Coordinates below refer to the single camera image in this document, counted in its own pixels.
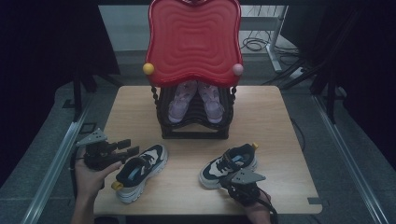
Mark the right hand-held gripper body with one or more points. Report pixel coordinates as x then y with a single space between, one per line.
247 178

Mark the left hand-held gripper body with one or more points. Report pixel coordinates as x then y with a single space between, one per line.
99 155

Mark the navy and white sneaker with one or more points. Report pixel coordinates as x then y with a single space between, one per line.
218 169
137 174

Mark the purple child sandal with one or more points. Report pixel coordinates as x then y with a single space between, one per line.
213 105
180 104

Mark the red and black shoe rack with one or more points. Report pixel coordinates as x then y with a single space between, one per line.
193 40

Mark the person's left hand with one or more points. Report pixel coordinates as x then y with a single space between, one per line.
88 183

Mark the person's right hand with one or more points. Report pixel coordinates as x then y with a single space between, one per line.
258 209

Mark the black metal stand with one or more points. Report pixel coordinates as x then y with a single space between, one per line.
77 99
330 102

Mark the black curtain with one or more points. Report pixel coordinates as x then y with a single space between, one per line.
37 62
367 62

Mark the white power strip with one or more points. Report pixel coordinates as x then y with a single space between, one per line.
297 73

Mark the white metal desk leg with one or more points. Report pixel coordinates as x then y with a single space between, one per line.
275 46

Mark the aluminium rail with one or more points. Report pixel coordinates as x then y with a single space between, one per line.
53 174
348 155

